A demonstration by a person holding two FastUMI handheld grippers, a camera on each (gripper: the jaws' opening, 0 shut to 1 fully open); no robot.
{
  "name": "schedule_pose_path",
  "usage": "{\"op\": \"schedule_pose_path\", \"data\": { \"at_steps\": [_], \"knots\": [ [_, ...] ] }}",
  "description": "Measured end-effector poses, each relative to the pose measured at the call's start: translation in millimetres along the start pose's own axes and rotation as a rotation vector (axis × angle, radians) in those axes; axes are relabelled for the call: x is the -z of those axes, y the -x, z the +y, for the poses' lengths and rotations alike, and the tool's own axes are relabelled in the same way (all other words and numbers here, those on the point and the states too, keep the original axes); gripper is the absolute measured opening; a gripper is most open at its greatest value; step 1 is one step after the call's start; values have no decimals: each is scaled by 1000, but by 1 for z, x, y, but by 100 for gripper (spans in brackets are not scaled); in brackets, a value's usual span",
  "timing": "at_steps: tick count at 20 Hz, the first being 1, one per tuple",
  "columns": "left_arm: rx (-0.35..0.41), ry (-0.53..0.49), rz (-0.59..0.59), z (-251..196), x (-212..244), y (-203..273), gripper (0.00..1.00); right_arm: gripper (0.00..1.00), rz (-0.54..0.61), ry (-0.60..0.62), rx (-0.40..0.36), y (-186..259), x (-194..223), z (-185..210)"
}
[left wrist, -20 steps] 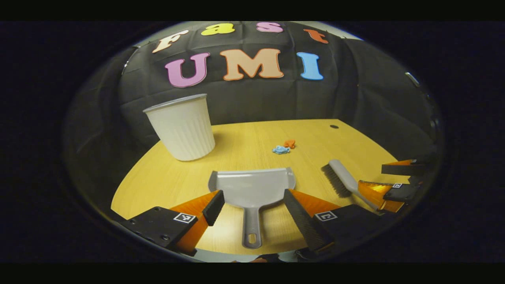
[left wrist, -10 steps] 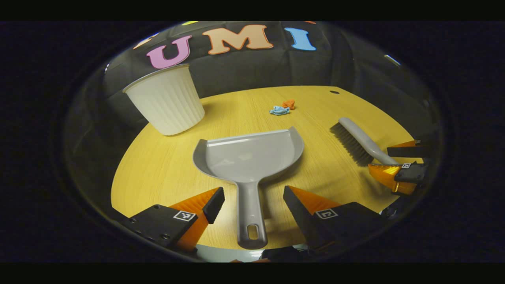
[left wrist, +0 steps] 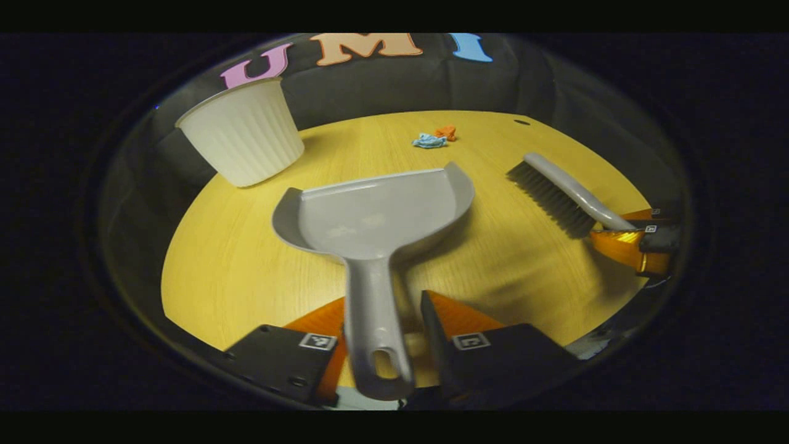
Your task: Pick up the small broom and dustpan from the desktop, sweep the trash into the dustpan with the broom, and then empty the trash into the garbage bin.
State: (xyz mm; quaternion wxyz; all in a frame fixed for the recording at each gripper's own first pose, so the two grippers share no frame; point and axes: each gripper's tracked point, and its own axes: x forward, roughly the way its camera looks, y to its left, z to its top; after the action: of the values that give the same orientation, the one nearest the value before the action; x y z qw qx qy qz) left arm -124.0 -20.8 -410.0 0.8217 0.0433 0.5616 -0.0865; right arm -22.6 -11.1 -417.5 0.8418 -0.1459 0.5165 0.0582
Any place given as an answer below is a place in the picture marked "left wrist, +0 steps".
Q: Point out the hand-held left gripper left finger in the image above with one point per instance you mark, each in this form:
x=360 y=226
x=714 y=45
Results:
x=277 y=357

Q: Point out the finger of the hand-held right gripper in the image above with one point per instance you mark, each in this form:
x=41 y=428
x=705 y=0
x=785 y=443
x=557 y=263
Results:
x=644 y=216
x=629 y=250

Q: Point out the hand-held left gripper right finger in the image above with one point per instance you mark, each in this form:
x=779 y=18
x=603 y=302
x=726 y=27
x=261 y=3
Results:
x=431 y=333

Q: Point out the small grey broom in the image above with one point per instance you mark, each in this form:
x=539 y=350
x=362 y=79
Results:
x=555 y=197

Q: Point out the grey plastic dustpan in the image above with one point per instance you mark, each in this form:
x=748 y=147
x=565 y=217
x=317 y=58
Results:
x=376 y=216

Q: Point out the blue paper trash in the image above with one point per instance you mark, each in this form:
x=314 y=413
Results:
x=428 y=141

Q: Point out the orange paper trash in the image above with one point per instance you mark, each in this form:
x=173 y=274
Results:
x=446 y=132

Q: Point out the white ribbed garbage bin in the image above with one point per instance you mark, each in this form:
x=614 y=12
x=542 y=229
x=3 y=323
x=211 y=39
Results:
x=243 y=135

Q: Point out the wooden desktop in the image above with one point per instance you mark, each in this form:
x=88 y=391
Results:
x=234 y=265

